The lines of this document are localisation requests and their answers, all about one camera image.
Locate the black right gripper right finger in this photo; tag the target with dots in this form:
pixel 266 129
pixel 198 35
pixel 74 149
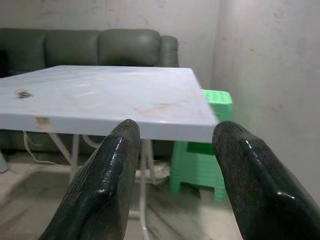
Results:
pixel 255 185

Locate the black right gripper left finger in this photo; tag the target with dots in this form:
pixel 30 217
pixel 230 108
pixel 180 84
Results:
pixel 105 180

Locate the green plastic stool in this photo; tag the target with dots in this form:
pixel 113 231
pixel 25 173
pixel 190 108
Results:
pixel 195 170

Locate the white plastic folding table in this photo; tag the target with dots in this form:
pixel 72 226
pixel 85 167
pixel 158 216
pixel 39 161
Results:
pixel 100 95

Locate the grey-blue plastic side table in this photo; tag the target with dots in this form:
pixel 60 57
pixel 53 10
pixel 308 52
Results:
pixel 2 162

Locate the silver key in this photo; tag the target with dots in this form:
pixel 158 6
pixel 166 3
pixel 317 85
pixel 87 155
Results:
pixel 23 93

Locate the green leather sofa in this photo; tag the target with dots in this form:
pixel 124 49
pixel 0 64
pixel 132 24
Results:
pixel 125 47

